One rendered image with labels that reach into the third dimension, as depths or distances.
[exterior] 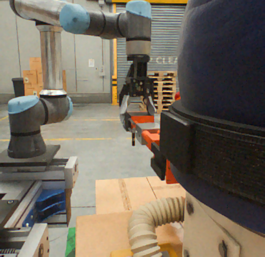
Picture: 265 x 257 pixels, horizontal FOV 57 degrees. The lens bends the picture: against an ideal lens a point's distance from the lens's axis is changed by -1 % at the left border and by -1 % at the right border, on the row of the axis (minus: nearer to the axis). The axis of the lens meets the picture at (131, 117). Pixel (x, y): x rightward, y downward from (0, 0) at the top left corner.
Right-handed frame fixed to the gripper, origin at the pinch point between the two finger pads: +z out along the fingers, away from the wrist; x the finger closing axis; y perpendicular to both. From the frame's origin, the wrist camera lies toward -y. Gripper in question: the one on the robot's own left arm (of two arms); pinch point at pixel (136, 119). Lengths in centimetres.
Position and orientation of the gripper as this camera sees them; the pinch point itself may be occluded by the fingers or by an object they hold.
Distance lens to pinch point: 80.3
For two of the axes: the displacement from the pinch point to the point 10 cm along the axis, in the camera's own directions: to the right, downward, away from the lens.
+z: 0.0, 9.8, 2.0
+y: 2.1, 2.0, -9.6
